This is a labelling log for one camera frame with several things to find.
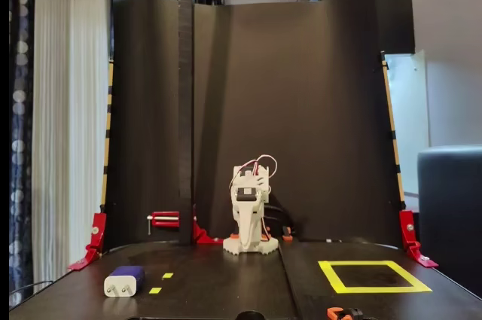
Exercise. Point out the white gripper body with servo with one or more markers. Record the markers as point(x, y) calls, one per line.
point(246, 210)

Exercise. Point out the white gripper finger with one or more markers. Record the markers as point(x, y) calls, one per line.
point(244, 227)
point(255, 227)

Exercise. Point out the blue and white charger block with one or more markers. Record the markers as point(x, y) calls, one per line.
point(124, 282)

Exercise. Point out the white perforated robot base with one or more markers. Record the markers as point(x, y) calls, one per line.
point(271, 246)

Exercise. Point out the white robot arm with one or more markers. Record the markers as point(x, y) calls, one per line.
point(263, 178)

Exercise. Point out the orange and black spring clamp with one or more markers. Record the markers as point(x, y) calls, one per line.
point(234, 236)
point(264, 238)
point(288, 232)

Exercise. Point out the red clamp with silver rods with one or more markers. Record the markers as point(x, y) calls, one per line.
point(165, 218)

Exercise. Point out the small yellow tape marker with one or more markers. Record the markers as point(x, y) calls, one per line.
point(167, 276)
point(155, 290)

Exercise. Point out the black backdrop board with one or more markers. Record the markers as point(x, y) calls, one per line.
point(301, 109)

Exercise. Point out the orange and black bar clamp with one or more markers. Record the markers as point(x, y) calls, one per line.
point(342, 312)

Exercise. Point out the yellow tape square outline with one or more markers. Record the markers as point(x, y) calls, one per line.
point(376, 289)

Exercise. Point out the yellow and black folding ruler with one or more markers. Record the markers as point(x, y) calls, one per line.
point(109, 109)
point(391, 128)

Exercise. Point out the white door panel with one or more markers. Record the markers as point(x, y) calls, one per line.
point(408, 128)

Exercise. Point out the white pleated curtain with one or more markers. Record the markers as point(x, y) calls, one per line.
point(68, 128)

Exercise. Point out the dark blue sofa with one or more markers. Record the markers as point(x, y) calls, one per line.
point(452, 222)

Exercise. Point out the dark blue dotted curtain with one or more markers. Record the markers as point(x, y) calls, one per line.
point(20, 128)

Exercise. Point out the red corner bracket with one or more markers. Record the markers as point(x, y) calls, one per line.
point(96, 233)
point(201, 235)
point(408, 229)

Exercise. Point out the black vertical camera post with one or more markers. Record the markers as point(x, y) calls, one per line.
point(186, 109)

